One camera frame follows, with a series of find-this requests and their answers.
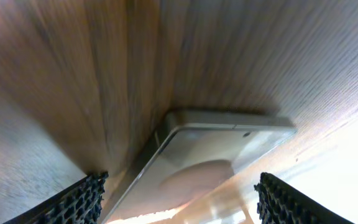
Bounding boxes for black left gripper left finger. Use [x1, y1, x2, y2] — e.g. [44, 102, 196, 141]
[4, 171, 109, 224]

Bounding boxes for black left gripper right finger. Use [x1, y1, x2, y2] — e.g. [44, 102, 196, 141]
[254, 172, 352, 224]

